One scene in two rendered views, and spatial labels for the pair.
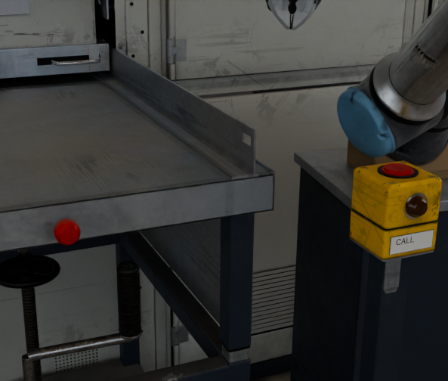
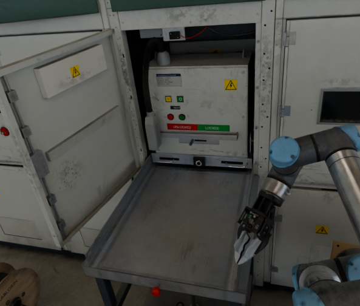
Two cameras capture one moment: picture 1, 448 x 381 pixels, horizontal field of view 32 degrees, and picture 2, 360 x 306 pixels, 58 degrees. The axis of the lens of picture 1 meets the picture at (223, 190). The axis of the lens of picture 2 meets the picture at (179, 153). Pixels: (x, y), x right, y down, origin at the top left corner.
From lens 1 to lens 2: 0.86 m
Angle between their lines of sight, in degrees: 40
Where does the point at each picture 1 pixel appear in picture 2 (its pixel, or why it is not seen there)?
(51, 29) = (228, 150)
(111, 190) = (179, 277)
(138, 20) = (264, 153)
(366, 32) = not seen: outside the picture
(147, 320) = (260, 259)
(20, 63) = (214, 161)
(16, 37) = (213, 152)
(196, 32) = not seen: hidden behind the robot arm
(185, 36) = not seen: hidden behind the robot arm
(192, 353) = (279, 277)
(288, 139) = (339, 212)
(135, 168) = (200, 262)
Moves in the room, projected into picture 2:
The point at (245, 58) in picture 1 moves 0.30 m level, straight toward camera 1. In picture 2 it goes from (317, 176) to (288, 212)
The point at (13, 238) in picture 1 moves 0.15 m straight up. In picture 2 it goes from (143, 283) to (136, 254)
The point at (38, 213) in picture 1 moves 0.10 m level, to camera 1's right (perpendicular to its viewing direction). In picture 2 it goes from (150, 279) to (171, 293)
